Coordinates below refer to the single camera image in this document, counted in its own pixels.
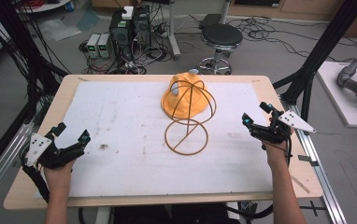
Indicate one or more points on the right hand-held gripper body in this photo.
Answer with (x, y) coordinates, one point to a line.
(293, 121)

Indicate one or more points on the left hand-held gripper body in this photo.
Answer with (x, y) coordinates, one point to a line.
(36, 146)

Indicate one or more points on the yellow hat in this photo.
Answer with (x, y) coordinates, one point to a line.
(179, 105)

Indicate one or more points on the person's right hand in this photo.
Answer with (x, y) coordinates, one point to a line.
(276, 154)

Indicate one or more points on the person's left hand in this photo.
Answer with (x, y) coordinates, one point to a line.
(59, 177)

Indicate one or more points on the white floor board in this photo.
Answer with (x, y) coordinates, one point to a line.
(338, 102)

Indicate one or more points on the white table mat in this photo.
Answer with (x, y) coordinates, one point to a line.
(130, 168)

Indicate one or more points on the black round stool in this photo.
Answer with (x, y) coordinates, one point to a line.
(221, 35)

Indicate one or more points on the grey power supply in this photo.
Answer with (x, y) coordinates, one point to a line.
(93, 45)
(104, 45)

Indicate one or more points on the wooden table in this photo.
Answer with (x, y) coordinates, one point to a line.
(167, 77)

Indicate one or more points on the clear plastic sheet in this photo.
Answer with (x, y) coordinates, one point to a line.
(59, 29)

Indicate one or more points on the black computer tower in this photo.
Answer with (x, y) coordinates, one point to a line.
(141, 26)
(120, 37)

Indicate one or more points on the blue sheet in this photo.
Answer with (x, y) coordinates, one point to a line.
(88, 20)

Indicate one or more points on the grey metal stand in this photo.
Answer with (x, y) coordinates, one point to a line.
(173, 34)

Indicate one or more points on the white round table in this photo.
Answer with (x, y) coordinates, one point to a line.
(45, 6)

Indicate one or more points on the white box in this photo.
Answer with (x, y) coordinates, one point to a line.
(127, 12)

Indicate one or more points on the metal bracket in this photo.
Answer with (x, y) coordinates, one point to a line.
(307, 159)

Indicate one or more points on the aluminium rail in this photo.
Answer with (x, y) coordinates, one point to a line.
(323, 183)
(2, 168)

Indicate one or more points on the black frame post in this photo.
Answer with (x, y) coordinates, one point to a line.
(21, 40)
(323, 46)

